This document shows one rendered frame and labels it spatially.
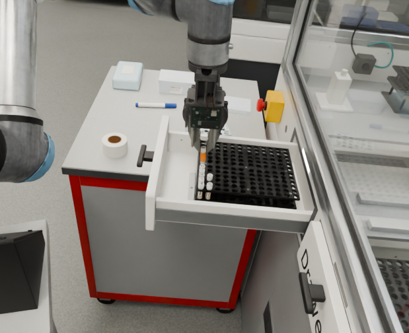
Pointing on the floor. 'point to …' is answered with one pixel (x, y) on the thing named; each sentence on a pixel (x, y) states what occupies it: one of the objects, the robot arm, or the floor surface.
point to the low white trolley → (226, 250)
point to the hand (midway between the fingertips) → (203, 145)
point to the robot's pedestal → (4, 322)
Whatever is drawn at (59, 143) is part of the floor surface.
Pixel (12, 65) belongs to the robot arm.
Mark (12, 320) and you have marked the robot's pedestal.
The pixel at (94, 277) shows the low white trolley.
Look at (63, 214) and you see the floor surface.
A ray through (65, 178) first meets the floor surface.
